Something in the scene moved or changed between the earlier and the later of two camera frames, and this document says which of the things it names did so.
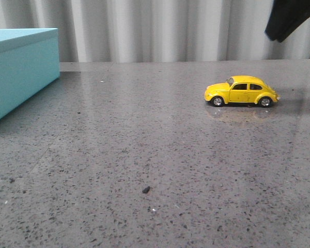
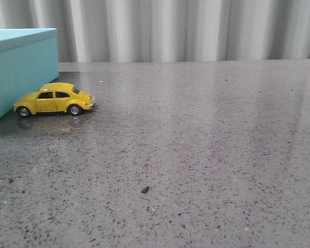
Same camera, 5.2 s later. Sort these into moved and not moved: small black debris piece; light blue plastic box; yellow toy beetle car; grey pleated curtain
Moved: yellow toy beetle car
Not moved: grey pleated curtain; light blue plastic box; small black debris piece
